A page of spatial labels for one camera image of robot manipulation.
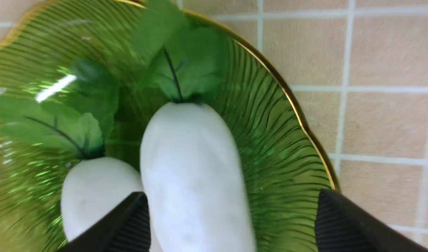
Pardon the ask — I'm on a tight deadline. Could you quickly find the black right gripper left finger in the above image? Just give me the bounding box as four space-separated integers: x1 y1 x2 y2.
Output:
60 192 151 252

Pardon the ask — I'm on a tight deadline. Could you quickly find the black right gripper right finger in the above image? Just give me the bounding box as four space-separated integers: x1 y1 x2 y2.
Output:
315 189 428 252

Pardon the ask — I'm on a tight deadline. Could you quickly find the white radish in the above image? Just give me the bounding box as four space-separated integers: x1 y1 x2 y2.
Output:
0 58 145 252
132 0 257 252

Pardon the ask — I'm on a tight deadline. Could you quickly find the green glass plate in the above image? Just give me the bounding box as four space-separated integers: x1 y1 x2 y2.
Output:
0 0 338 252

